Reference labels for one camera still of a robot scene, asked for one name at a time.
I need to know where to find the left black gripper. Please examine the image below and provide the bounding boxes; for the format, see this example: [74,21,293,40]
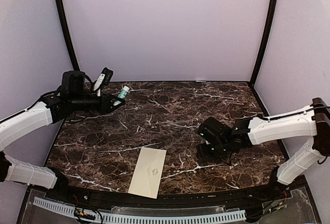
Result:
[70,90,125,115]

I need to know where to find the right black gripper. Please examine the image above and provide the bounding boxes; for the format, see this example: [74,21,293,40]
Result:
[196,139,230,163]

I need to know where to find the green white glue stick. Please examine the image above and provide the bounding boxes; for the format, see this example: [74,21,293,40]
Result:
[113,86,129,106]

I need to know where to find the cream paper envelope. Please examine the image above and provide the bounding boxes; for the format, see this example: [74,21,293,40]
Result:
[128,147,167,199]

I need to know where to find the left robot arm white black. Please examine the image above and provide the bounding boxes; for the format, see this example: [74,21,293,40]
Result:
[1,68,129,201]

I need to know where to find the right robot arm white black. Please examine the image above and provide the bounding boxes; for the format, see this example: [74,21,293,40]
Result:
[197,98,329,200]

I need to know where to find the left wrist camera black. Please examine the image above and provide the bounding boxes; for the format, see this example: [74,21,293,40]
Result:
[92,67,113,97]

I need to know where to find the black front table rail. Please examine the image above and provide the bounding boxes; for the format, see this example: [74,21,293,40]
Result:
[42,169,294,211]

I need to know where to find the small circuit board with wires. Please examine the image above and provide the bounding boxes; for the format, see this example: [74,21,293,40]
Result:
[74,208,95,221]

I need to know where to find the white slotted cable duct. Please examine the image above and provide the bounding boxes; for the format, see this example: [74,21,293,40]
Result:
[33,197,246,224]

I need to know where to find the left black frame post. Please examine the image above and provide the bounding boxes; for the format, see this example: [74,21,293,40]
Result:
[55,0,80,71]

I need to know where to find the black frame post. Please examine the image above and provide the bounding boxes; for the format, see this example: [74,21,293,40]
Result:
[249,0,277,88]
[55,0,80,71]

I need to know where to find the right black frame post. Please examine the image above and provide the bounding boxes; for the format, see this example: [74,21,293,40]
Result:
[249,0,277,88]

